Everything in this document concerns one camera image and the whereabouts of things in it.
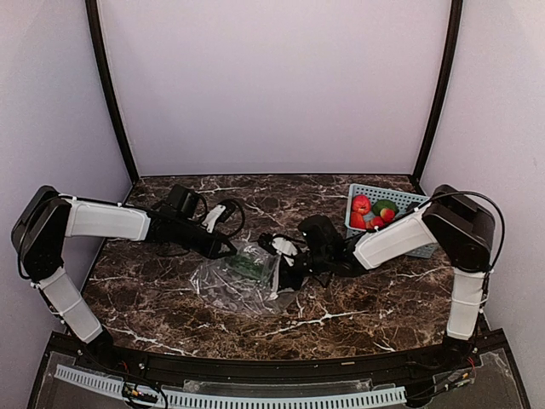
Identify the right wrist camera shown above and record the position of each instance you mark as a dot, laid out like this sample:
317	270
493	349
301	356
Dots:
279	244

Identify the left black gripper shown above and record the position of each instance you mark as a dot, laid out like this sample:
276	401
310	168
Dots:
212	250

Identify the white slotted cable duct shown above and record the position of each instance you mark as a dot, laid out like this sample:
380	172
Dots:
196	394

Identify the right black frame post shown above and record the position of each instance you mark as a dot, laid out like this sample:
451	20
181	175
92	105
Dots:
448	56

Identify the light blue plastic basket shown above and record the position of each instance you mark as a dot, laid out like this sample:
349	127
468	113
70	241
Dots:
406	202

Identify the green fake avocado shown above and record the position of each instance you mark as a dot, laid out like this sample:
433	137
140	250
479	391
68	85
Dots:
382	204

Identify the black frame post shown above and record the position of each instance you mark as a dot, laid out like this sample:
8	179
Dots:
448	56
101	61

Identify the green fake cucumber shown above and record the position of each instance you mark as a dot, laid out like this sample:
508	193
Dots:
250	266

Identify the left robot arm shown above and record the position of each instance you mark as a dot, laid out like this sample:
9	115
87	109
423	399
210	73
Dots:
53	226

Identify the black front rail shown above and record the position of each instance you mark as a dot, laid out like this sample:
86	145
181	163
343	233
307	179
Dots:
405	367

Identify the clear zip top bag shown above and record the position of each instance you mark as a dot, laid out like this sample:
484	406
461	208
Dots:
247	283

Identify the left black frame post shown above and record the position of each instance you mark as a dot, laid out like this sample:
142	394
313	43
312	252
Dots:
101	61

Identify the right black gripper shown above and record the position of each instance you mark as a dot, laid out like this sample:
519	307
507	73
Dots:
285	276

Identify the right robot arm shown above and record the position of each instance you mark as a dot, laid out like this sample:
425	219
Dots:
454	219

